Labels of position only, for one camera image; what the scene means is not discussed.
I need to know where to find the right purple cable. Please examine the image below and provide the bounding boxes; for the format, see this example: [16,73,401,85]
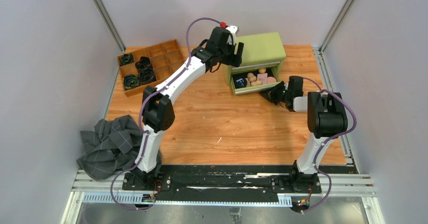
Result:
[299,76,358,213]

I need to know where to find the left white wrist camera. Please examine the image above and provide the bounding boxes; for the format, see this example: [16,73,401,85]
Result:
[226,25,239,36]

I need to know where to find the pink rectangular card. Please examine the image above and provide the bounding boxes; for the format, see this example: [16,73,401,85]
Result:
[255,73,269,86]

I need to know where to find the black hair tie lower-middle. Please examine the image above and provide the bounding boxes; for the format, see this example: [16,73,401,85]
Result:
[138,68,157,85]

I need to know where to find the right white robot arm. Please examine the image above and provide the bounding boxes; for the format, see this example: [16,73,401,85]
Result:
[259,76,355,192]

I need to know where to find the green metal drawer box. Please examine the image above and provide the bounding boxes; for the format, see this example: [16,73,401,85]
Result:
[225,32,286,95]

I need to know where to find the black hair tie bottom-left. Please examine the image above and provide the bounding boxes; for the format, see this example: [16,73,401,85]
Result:
[123,74,141,90]

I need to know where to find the black hair tie middle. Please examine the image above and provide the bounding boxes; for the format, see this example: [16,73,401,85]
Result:
[135,57,152,71]

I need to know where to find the round navy compact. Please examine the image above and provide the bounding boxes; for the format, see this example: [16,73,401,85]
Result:
[233,76,248,89]

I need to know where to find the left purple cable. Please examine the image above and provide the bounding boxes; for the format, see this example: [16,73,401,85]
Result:
[110,17,228,211]

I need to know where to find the brown compartment tray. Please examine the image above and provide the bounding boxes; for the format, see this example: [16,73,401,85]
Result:
[117,39,186,97]

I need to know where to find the left aluminium frame post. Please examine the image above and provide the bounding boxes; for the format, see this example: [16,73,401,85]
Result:
[92,0,126,52]

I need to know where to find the grey cloth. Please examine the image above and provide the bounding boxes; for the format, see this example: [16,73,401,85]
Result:
[76,115,142,181]

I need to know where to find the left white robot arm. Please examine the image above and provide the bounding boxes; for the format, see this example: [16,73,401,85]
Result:
[135,25,244,190]

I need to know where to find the aluminium frame post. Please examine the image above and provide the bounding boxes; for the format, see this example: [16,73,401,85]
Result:
[318,0,355,54]
[92,0,126,52]

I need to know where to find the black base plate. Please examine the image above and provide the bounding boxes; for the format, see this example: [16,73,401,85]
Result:
[122,165,322,203]

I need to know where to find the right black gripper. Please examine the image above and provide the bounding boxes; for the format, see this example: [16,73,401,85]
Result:
[259,81,291,105]

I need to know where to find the right aluminium frame post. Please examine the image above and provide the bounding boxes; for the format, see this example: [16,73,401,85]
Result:
[318,0,355,54]

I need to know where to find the black hair tie top-left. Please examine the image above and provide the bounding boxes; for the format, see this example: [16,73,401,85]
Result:
[119,53,135,67]

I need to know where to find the pink round powder puff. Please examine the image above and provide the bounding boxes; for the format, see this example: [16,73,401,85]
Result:
[266,77,277,84]

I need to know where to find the purple cable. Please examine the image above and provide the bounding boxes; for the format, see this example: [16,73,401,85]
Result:
[299,76,358,213]
[110,17,228,211]

